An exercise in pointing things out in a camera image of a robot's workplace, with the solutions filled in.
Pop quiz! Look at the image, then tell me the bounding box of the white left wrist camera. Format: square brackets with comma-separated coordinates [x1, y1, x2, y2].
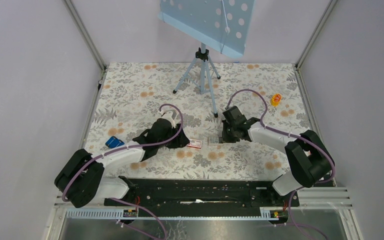
[159, 110, 177, 128]

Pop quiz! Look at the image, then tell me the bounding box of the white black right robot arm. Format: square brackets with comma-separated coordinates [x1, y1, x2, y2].
[221, 106, 335, 206]

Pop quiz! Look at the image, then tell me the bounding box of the red white staple box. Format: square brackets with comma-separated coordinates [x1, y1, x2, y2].
[187, 139, 202, 149]

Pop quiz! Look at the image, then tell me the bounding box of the yellow red small toy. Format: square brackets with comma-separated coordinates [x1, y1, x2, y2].
[270, 93, 282, 107]

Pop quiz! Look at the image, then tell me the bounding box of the blue small box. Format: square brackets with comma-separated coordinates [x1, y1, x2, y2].
[105, 136, 125, 149]

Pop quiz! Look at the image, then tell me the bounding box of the floral patterned table mat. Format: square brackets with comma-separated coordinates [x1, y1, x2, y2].
[84, 62, 310, 181]

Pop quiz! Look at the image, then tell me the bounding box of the grey cable duct strip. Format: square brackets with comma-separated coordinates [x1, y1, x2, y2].
[66, 206, 288, 221]

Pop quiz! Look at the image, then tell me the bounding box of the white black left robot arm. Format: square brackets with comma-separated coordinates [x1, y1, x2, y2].
[54, 118, 190, 208]

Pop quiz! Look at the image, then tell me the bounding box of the blue music stand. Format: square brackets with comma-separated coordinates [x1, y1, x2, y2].
[158, 0, 256, 118]

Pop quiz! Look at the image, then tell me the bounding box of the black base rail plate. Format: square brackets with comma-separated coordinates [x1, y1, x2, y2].
[121, 176, 300, 213]

